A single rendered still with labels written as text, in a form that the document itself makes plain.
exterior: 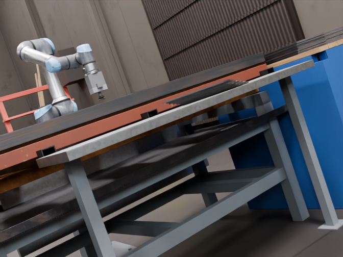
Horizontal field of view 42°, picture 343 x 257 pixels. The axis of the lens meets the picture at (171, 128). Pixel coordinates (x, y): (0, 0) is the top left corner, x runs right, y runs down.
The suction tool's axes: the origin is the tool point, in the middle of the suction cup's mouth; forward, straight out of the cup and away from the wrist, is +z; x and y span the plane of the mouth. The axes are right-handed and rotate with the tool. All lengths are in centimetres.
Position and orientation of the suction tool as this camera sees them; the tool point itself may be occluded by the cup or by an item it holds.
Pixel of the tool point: (102, 100)
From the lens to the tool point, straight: 252.4
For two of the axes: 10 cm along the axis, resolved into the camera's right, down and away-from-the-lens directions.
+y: 8.2, -3.2, 4.7
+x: -4.7, 1.0, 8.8
